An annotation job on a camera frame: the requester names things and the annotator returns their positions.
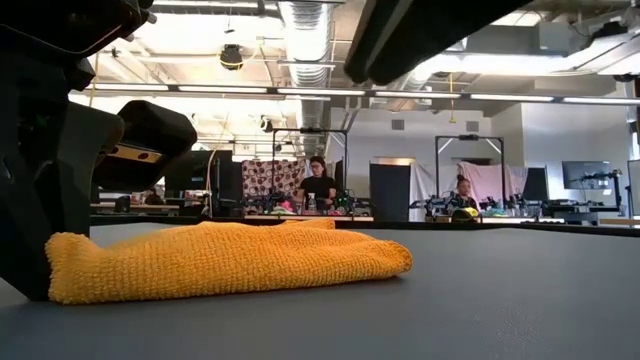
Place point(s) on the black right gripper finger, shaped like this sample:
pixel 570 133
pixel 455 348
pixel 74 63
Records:
pixel 435 30
pixel 370 40

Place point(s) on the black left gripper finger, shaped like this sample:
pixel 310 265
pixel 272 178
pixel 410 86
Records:
pixel 82 150
pixel 30 175

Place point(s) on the yellow microfibre towel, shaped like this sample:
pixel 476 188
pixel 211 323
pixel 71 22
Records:
pixel 225 265

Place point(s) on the ceiling light strip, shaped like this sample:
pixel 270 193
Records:
pixel 320 92

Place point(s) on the black ceiling device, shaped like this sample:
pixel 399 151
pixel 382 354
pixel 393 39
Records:
pixel 266 125
pixel 231 57

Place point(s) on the black door panel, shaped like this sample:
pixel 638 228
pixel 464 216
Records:
pixel 390 192

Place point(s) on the person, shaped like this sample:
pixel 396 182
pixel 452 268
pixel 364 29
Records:
pixel 317 187
pixel 464 192

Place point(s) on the pink cloth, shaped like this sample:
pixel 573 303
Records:
pixel 490 182

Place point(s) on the dotted patterned cloth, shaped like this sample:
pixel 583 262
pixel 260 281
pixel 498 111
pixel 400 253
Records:
pixel 265 177

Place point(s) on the clear spray bottle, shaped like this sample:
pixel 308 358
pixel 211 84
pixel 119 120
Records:
pixel 312 204

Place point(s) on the black monitor back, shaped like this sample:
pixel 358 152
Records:
pixel 535 185

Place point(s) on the yellow object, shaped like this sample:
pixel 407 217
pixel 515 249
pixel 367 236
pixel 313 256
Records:
pixel 466 215

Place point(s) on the computer monitor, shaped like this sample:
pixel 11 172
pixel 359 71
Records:
pixel 585 175

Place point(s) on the blue-grey table mat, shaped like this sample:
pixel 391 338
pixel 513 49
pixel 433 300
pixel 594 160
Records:
pixel 450 300

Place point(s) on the silver ventilation duct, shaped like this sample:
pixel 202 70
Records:
pixel 307 50

